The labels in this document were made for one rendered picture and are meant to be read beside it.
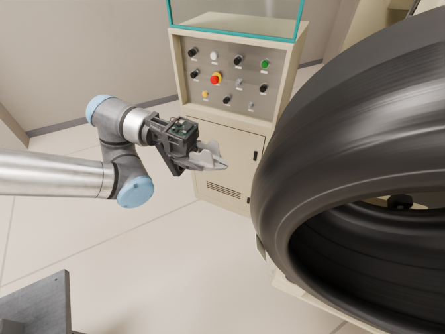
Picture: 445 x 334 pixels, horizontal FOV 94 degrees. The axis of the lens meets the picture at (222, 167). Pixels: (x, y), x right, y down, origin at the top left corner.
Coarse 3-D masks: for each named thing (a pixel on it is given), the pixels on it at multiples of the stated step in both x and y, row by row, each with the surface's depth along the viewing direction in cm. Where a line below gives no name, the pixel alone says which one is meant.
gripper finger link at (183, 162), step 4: (176, 160) 49; (180, 160) 49; (184, 160) 49; (180, 164) 49; (184, 164) 48; (188, 164) 48; (192, 164) 49; (196, 164) 48; (188, 168) 49; (192, 168) 49; (196, 168) 49; (200, 168) 49
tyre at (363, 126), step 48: (384, 48) 26; (432, 48) 20; (336, 96) 24; (384, 96) 20; (432, 96) 18; (288, 144) 28; (336, 144) 23; (384, 144) 19; (432, 144) 17; (288, 192) 29; (336, 192) 24; (384, 192) 21; (288, 240) 35; (336, 240) 62; (384, 240) 61; (432, 240) 55; (336, 288) 53; (384, 288) 53; (432, 288) 50
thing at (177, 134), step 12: (144, 120) 48; (156, 120) 48; (180, 120) 48; (144, 132) 49; (156, 132) 49; (168, 132) 46; (180, 132) 46; (192, 132) 47; (168, 144) 47; (180, 144) 45; (192, 144) 51; (168, 156) 50; (180, 156) 49
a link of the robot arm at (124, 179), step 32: (0, 160) 34; (32, 160) 37; (64, 160) 41; (96, 160) 47; (128, 160) 53; (0, 192) 35; (32, 192) 37; (64, 192) 41; (96, 192) 45; (128, 192) 48
